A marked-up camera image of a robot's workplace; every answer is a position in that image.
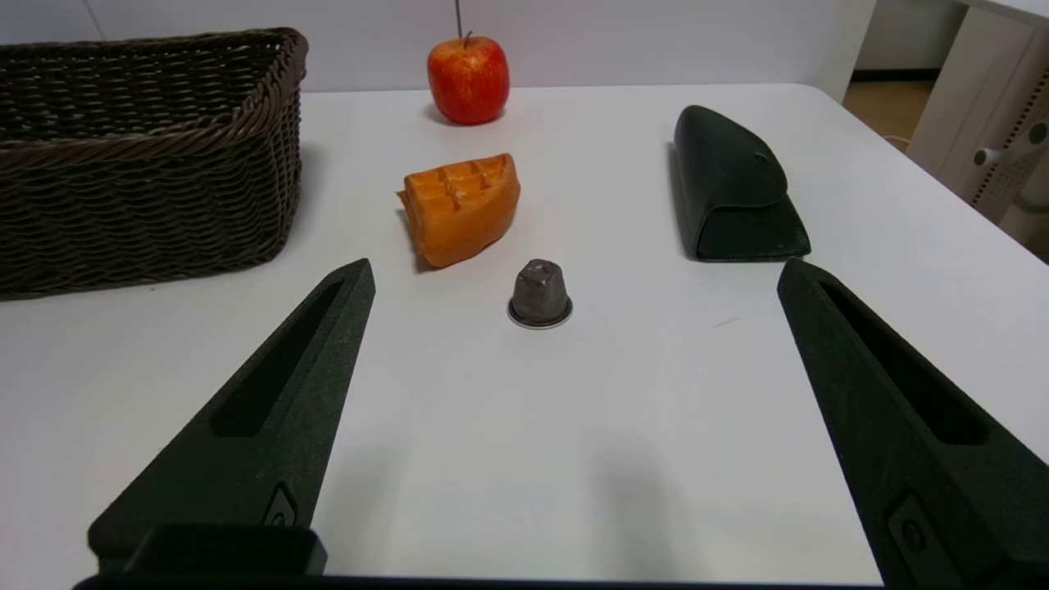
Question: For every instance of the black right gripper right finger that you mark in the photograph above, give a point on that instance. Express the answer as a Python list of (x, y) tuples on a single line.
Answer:
[(901, 442)]

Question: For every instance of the orange waffle piece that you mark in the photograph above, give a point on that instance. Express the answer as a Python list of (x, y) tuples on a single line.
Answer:
[(463, 217)]

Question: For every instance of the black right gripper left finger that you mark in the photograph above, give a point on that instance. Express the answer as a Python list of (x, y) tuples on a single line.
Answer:
[(270, 459)]

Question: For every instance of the red apple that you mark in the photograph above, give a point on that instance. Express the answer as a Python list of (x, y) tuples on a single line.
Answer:
[(469, 82)]

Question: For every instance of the small dark grey knob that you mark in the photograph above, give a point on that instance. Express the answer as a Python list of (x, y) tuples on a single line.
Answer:
[(540, 295)]

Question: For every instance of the black glasses case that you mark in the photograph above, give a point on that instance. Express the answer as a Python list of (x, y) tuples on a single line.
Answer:
[(733, 180)]

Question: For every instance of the brown wicker basket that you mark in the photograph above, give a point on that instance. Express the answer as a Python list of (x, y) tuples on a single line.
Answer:
[(147, 205)]

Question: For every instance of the white desk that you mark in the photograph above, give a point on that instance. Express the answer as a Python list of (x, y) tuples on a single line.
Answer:
[(963, 74)]

